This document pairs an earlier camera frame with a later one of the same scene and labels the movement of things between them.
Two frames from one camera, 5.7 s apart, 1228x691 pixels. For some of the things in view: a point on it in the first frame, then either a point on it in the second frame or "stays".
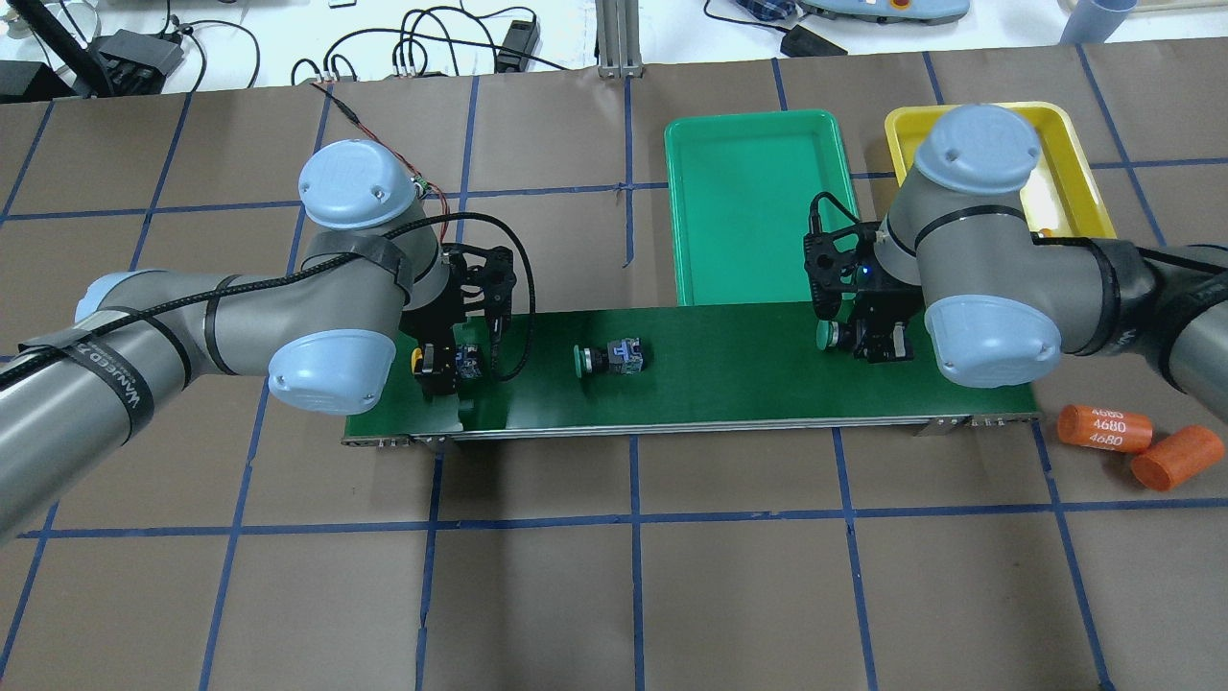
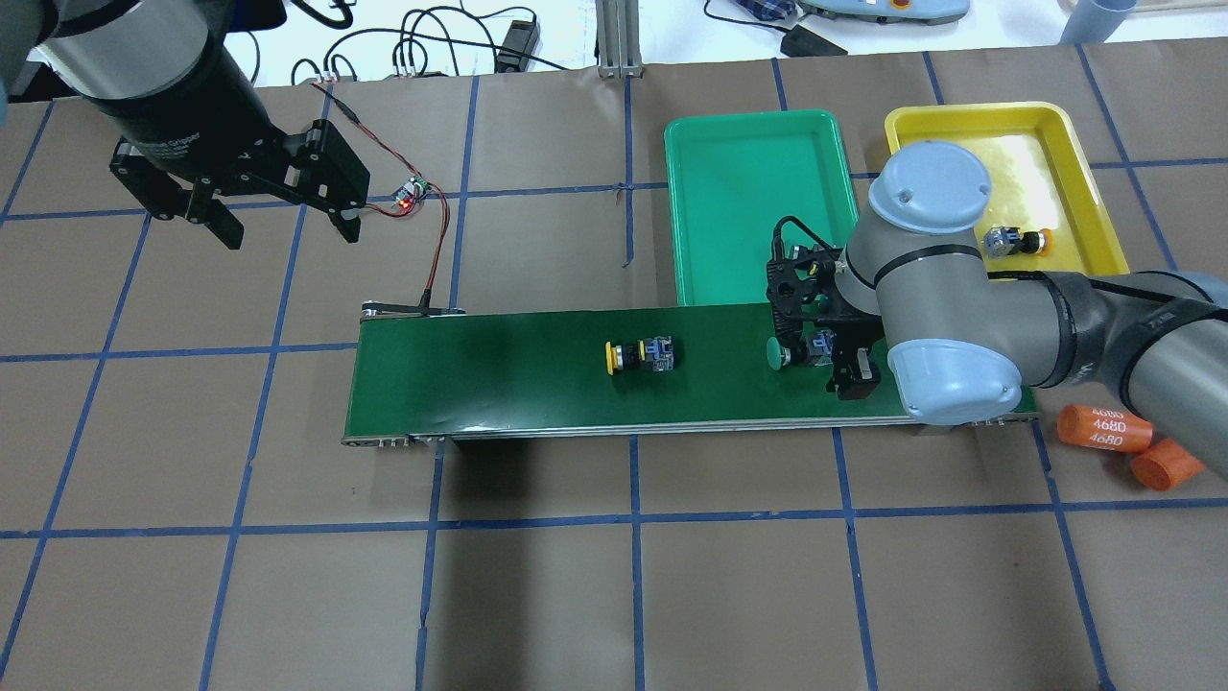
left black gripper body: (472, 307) -> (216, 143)
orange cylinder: (1181, 457) stays
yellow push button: (468, 360) -> (659, 353)
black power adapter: (523, 36) stays
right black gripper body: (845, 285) -> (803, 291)
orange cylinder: (1103, 429) stays
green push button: (623, 356) -> (814, 345)
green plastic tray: (743, 185) stays
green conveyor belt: (684, 372) stays
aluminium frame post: (618, 33) stays
